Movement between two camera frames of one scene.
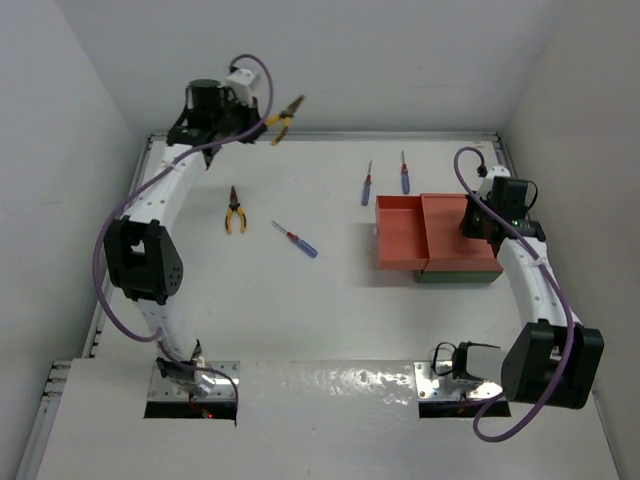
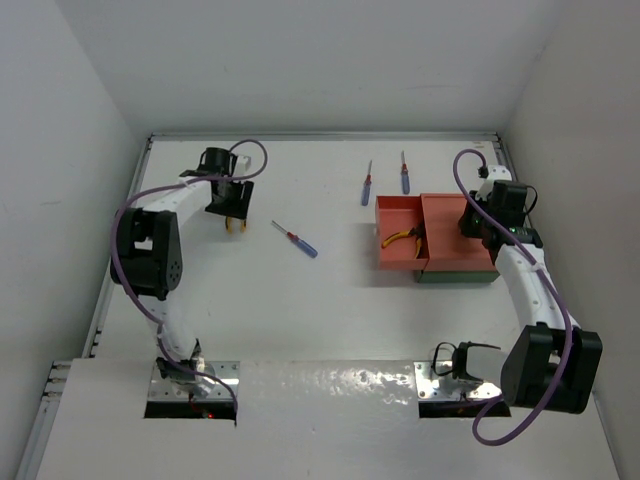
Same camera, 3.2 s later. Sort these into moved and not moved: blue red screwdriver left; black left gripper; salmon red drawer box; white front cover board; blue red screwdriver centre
Moved: black left gripper
Not moved: white front cover board; salmon red drawer box; blue red screwdriver left; blue red screwdriver centre
